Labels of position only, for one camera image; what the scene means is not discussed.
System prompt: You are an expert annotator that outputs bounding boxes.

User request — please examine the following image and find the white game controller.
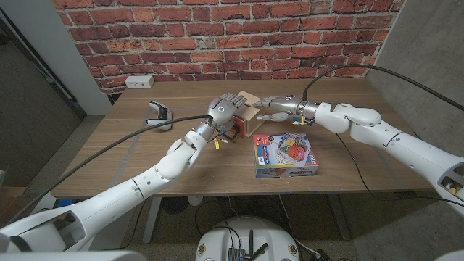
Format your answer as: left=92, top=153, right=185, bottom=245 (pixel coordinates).
left=146, top=101, right=173, bottom=131

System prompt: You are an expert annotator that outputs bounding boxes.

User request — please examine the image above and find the white power outlet strip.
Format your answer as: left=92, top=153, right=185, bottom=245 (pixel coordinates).
left=124, top=75, right=155, bottom=90

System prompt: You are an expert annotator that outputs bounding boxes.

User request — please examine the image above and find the wooden box with slot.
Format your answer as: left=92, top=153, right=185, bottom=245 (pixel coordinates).
left=237, top=90, right=266, bottom=138

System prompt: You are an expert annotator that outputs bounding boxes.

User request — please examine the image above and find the white table leg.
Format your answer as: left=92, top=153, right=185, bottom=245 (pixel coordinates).
left=142, top=197, right=163, bottom=244

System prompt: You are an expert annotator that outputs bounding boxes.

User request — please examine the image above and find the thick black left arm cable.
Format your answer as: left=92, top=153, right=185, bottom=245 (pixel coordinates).
left=7, top=115, right=214, bottom=225

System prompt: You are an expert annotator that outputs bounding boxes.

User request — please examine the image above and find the colourful toy package box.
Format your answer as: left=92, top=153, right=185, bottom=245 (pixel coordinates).
left=252, top=132, right=320, bottom=179

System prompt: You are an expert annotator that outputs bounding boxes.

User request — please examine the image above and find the dark table leg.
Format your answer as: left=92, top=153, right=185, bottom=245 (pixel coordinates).
left=328, top=194, right=352, bottom=241

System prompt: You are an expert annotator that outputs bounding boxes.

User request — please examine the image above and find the white robot torso base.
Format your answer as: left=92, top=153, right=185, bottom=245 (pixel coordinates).
left=195, top=216, right=301, bottom=261

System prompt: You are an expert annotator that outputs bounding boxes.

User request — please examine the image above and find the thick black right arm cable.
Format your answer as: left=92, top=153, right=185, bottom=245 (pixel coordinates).
left=302, top=64, right=464, bottom=112

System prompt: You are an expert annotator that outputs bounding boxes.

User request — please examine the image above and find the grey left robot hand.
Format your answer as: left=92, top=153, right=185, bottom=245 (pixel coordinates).
left=194, top=93, right=248, bottom=142

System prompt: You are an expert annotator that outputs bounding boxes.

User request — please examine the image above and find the wooden drawer with red front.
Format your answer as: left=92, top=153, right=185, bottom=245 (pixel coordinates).
left=217, top=115, right=246, bottom=141

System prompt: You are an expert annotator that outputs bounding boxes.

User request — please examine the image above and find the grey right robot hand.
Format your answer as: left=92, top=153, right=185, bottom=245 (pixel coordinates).
left=252, top=94, right=320, bottom=126

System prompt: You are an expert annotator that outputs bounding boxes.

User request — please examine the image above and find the printed red brick backdrop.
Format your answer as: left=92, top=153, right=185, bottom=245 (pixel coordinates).
left=52, top=0, right=407, bottom=96

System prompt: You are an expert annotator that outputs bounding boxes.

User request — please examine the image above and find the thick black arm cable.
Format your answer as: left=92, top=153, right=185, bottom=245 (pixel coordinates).
left=7, top=115, right=214, bottom=225
left=302, top=64, right=464, bottom=112

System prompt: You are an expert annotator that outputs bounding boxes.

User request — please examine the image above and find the small grey computer box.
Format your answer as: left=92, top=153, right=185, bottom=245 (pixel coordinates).
left=227, top=247, right=246, bottom=261

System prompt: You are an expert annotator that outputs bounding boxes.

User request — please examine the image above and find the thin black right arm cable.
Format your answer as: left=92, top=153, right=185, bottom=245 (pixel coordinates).
left=335, top=133, right=464, bottom=208

